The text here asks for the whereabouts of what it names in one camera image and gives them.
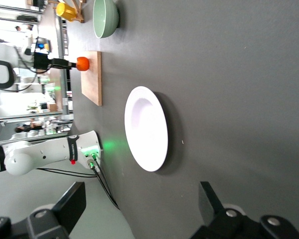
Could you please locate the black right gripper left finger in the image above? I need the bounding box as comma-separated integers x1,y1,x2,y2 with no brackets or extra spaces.
0,181,87,239

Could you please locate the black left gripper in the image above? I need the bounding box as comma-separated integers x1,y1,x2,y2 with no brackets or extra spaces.
51,58,77,69

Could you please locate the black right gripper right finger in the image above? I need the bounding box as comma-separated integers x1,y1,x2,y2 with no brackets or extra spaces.
189,181,299,239

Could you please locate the orange fruit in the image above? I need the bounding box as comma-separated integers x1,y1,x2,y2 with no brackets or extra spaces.
76,56,90,72

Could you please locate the white plate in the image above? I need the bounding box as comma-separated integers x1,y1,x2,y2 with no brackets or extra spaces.
124,86,169,172

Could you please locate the wooden mug rack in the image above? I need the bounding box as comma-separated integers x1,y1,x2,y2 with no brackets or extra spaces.
48,0,87,24

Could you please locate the yellow mug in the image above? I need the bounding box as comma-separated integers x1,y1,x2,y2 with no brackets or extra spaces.
55,2,77,22

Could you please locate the person in white shirt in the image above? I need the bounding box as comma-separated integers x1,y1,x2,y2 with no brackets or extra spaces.
14,24,34,33

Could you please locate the pale green bowl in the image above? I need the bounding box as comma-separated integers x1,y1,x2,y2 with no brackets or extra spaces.
92,0,120,39

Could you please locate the seated person in dark clothes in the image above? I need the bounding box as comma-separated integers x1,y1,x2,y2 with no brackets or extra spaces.
14,123,44,134

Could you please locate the wooden cutting board, metal handle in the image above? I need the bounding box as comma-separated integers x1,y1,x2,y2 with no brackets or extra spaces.
81,51,103,107

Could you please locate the thin black cable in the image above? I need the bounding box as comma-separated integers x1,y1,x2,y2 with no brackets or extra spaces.
36,167,98,178

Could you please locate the black arm base cable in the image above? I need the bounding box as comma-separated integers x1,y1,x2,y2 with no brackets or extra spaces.
90,153,121,210
86,160,120,210

